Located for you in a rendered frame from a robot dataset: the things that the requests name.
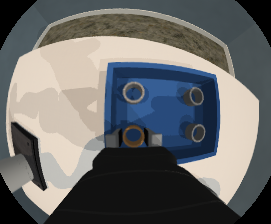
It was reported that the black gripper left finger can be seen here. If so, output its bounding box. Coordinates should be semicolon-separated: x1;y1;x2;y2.
105;129;123;148

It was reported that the blue crate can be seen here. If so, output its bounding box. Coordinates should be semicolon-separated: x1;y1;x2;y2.
104;62;220;165

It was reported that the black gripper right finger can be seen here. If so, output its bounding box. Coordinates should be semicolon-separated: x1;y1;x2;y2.
144;128;162;147

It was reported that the bronze bushing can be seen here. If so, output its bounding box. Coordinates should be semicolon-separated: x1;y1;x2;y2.
123;125;145;147

